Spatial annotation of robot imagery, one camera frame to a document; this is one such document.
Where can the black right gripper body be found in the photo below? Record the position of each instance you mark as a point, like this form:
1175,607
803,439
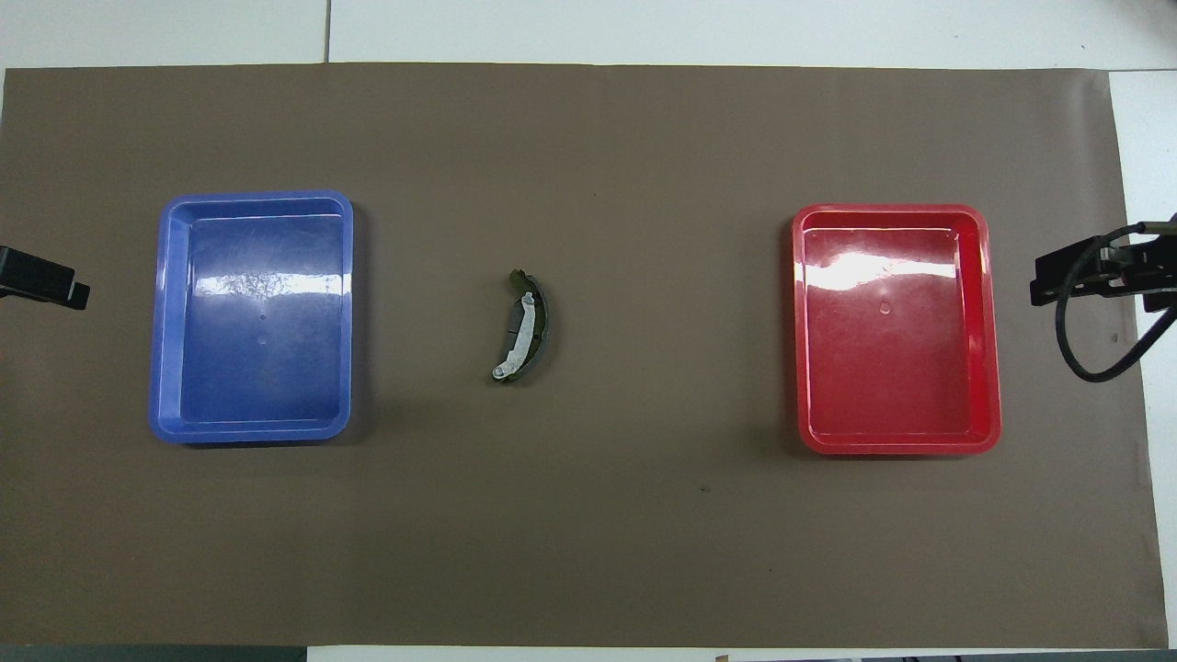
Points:
1149,267

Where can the curved brake shoe silver lever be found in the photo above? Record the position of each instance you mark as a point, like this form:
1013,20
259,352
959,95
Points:
522,336

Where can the blue plastic tray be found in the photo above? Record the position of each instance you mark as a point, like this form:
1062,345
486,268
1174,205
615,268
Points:
221,386

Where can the red plastic tray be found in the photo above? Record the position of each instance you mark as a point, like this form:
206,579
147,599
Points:
846,414

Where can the brown table mat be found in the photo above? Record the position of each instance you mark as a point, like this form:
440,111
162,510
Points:
644,552

